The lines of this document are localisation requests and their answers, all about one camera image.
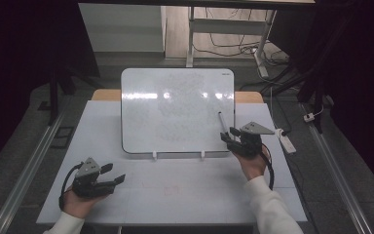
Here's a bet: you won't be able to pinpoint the white power strip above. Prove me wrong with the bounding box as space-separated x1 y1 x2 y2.
275 128 297 155

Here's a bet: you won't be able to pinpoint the black metal stand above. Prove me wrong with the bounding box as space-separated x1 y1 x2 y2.
38 62 94 127

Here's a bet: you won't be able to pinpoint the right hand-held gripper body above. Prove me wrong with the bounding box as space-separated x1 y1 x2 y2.
226 121 276 159

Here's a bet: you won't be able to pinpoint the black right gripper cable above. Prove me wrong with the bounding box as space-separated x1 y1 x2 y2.
260 142 276 191

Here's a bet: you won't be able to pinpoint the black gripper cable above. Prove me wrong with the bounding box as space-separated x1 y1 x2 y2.
260 142 276 191
58 162 85 212

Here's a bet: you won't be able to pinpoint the person's right hand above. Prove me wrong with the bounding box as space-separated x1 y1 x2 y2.
233 145 271 182

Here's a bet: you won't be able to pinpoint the person's left hand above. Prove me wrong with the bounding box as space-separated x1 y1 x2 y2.
59 186 109 219

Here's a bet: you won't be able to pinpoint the black floor cables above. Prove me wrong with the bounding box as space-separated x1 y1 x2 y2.
193 7 310 96

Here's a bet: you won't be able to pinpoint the white desk frame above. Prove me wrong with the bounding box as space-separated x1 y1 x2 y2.
185 6 279 79

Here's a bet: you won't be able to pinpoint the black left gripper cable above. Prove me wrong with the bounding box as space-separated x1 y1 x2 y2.
58 162 85 212

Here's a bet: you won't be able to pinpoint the white marker pen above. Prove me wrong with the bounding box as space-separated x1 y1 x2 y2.
217 111 231 135

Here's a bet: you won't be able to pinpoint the aluminium floor rail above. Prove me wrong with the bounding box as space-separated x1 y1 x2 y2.
0 97 76 234
300 102 374 234

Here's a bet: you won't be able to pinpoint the black curtain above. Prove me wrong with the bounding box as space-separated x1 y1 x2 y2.
0 0 101 178
267 0 374 199

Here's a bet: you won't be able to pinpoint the white whiteboard with black rim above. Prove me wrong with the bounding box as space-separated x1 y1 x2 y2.
120 67 236 155

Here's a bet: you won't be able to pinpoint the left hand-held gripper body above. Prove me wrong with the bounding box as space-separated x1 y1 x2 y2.
71 157 116 200

